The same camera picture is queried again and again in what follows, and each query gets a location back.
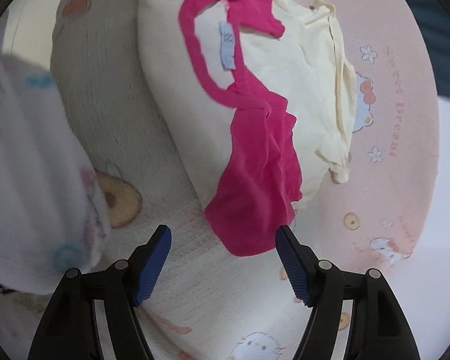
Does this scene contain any cream and pink t-shirt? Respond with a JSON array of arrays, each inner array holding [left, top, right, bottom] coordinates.
[[137, 0, 357, 257]]

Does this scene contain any white patterned pajama sleeve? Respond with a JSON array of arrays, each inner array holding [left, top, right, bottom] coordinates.
[[0, 55, 111, 295]]

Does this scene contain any Hello Kitty patterned blanket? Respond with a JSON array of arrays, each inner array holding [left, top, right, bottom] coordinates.
[[51, 0, 439, 359]]

